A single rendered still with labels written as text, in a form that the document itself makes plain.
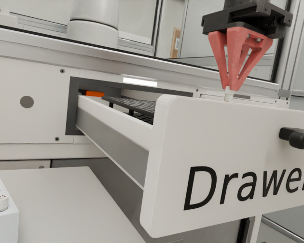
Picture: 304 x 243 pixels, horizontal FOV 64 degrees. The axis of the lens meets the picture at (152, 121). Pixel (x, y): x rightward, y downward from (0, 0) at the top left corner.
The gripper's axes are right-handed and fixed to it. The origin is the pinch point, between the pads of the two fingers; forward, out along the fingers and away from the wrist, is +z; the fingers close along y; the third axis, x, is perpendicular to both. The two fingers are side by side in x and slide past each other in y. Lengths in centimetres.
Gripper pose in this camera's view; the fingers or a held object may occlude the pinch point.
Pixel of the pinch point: (231, 84)
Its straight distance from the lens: 35.9
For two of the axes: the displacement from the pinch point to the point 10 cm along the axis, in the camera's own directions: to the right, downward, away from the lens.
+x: 8.6, 0.7, 5.0
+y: 4.9, 1.8, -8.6
